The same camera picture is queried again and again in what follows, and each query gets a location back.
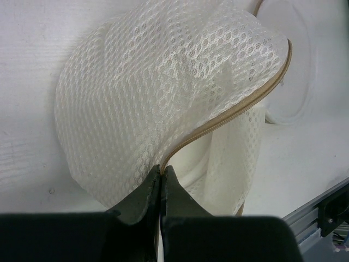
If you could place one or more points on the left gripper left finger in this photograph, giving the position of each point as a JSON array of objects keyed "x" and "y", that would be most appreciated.
[{"x": 126, "y": 232}]

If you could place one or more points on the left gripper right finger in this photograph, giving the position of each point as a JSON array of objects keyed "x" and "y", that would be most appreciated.
[{"x": 190, "y": 233}]

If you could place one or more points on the white mesh laundry bag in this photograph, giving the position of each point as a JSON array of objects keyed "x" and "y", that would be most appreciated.
[{"x": 187, "y": 84}]

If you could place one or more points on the aluminium mounting rail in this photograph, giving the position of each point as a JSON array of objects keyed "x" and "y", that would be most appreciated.
[{"x": 303, "y": 221}]

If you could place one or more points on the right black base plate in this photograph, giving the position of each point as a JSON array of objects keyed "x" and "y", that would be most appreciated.
[{"x": 332, "y": 212}]

